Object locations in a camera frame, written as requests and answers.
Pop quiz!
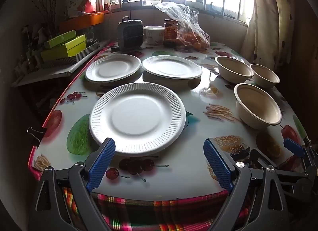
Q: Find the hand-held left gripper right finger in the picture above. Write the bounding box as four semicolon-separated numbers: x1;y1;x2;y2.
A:
203;139;290;231

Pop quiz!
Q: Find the fruit print plastic tablecloth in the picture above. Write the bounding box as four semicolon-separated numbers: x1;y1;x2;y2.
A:
28;41;311;197

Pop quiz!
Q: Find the large green box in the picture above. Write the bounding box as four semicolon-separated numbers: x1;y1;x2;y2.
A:
40;35;87;61

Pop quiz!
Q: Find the white side shelf board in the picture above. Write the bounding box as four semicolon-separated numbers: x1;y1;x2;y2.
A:
11;39;110;88

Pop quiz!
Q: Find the pile of oranges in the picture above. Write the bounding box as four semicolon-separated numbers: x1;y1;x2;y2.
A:
180;33;210;50

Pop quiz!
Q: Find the orange tray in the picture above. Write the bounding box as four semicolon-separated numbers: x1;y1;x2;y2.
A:
59;12;104;31

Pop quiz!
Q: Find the white plastic tub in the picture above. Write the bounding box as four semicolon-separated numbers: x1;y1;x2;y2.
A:
144;26;165;45

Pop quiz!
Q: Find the grey chevron striped box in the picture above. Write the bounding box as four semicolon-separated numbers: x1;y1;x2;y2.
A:
41;41;100;70

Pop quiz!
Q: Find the row of small bottles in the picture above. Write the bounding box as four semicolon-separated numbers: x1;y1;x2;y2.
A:
21;25;44;73

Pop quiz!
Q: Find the black binder clip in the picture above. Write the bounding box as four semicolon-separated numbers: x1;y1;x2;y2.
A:
27;127;48;143

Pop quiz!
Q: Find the grey space heater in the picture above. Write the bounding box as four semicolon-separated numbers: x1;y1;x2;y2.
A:
117;19;145;51

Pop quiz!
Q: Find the beige paper bowl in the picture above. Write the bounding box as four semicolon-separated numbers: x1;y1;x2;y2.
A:
215;56;254;84
250;64;281;89
234;83;282;129

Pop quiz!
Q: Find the glass jar with red label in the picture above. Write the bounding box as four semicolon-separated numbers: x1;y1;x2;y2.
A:
163;19;180;47

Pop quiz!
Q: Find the clear plastic bag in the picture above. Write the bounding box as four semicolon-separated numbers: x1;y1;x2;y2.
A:
154;1;211;51

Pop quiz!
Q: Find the fruit print curtain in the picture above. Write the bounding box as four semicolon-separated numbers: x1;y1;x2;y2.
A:
242;0;299;73

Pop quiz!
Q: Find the dried twig bunch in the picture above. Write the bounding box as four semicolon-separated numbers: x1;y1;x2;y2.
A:
27;0;60;38

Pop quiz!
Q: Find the slim green box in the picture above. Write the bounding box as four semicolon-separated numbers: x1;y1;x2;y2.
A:
44;30;77;49

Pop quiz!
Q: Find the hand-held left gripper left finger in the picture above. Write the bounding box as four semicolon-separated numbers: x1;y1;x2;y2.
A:
29;137;116;231

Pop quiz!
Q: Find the white paper plate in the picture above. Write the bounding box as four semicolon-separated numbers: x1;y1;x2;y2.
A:
141;55;203;80
85;54;142;83
89;82;187;157

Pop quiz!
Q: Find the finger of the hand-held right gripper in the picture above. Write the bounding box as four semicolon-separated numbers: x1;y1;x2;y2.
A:
283;137;314;169
250;149;308;177

